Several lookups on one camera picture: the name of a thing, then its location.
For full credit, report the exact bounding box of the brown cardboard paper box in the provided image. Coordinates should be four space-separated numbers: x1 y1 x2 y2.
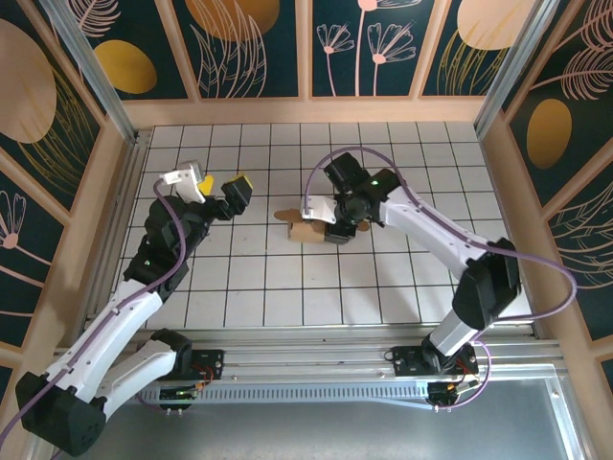
273 208 370 243

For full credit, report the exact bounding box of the aluminium frame post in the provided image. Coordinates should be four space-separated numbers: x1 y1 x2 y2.
473 0 569 140
37 0 140 144

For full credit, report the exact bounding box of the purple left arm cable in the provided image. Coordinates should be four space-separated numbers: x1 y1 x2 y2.
4 181 189 445

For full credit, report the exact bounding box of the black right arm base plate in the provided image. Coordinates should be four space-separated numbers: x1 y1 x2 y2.
392 344 480 380

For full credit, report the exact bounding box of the aluminium cross rail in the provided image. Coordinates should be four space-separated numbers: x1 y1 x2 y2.
47 323 564 382

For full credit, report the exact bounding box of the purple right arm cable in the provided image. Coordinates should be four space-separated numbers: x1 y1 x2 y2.
304 147 579 411

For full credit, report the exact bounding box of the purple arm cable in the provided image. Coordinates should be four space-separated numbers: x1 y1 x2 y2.
304 147 579 411
4 181 189 445

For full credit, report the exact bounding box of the slotted grey cable duct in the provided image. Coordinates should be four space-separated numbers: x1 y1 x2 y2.
136 386 432 409

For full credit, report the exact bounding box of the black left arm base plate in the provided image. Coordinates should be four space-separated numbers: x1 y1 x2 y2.
189 348 226 383

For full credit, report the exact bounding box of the aluminium side rail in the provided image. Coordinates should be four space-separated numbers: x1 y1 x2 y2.
79 126 152 336

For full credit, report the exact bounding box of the grey metal sheet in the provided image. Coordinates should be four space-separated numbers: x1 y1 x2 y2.
28 378 583 460

